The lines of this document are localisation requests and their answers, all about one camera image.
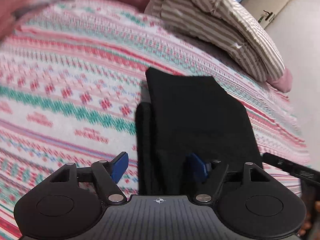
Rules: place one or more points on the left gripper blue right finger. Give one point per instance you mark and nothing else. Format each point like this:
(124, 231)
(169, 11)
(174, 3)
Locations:
(200, 168)

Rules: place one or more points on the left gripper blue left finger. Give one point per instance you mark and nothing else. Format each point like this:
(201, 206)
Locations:
(118, 166)

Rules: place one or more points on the black pants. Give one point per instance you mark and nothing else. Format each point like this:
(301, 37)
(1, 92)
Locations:
(188, 115)

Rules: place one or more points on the patterned bed sheet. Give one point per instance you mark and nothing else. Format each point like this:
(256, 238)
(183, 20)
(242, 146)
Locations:
(72, 76)

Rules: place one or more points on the door handle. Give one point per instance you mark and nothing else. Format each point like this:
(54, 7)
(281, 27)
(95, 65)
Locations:
(265, 16)

